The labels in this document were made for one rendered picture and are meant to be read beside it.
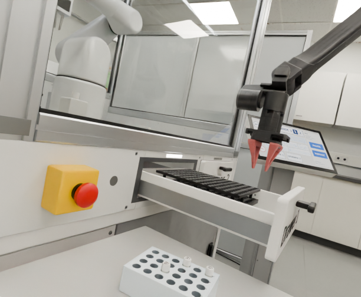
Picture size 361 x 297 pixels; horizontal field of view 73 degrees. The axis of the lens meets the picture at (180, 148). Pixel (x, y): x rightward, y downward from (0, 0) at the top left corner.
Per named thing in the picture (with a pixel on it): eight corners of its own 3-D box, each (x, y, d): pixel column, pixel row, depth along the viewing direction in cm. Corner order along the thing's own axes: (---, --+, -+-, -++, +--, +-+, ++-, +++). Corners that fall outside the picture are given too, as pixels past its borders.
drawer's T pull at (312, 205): (315, 208, 54) (317, 203, 54) (313, 214, 48) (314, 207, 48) (298, 203, 56) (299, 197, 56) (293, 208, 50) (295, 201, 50)
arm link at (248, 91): (291, 63, 63) (292, 88, 70) (248, 63, 69) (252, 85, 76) (278, 99, 59) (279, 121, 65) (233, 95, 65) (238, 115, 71)
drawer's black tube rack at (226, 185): (255, 212, 66) (261, 188, 66) (233, 225, 51) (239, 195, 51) (186, 188, 78) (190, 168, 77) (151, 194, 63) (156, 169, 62)
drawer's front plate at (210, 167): (229, 186, 109) (234, 162, 108) (199, 192, 84) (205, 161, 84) (225, 185, 110) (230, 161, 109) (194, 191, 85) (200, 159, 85)
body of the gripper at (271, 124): (284, 141, 59) (291, 111, 59) (243, 134, 64) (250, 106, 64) (289, 145, 64) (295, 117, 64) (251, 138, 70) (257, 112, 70)
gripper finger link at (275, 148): (271, 173, 60) (280, 135, 59) (243, 166, 63) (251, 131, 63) (276, 174, 65) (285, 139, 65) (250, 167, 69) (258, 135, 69)
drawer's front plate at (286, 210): (295, 227, 66) (305, 187, 65) (274, 264, 41) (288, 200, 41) (289, 224, 67) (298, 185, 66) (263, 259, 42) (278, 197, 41)
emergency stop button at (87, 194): (98, 207, 40) (102, 184, 40) (76, 211, 37) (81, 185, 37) (87, 201, 42) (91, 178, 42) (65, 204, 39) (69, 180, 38)
